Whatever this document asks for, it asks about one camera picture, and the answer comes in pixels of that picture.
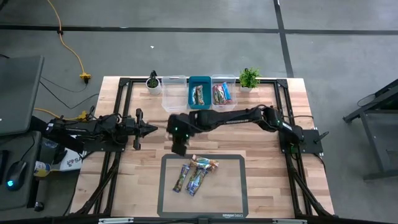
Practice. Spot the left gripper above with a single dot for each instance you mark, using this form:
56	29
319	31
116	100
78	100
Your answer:
134	127

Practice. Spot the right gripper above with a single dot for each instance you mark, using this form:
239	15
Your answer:
180	130

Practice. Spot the blue green granola bar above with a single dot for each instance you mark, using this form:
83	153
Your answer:
182	178
200	175
192	186

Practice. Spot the red blue granola bar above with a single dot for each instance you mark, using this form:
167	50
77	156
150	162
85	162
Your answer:
227	91
222	96

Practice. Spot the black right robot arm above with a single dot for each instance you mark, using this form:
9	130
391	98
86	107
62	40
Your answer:
236	117

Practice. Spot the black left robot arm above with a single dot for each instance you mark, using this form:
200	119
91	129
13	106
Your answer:
93	128

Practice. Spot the clear plastic bin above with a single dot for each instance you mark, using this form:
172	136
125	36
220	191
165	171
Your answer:
174	93
233	105

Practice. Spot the teal plastic bin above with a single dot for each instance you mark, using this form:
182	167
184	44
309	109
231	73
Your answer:
207	104

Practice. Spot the dark plant in white pot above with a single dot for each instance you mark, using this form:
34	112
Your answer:
153	87

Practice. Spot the grey-bordered beige silicone mat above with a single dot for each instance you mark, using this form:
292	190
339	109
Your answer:
224	193

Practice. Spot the white printed box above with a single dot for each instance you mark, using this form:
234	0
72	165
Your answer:
73	161

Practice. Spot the leafy green plant white pot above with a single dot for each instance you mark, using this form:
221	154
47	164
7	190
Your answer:
248	79

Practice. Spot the yellow white bottle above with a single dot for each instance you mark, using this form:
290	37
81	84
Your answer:
42	169

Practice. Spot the grey monitor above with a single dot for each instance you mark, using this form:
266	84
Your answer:
18	93

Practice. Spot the small black round object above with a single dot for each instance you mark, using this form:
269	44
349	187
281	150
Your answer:
39	206

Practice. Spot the black mouse with blue light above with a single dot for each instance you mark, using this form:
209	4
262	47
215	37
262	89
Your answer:
15	174

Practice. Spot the dark grey desk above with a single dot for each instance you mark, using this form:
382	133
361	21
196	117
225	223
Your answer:
21	199

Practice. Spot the black keyboard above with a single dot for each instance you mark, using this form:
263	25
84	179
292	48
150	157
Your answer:
3	168

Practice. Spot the black metal table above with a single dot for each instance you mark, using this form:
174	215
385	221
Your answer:
373	105

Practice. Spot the silver bracket strip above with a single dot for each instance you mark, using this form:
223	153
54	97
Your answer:
289	221
115	221

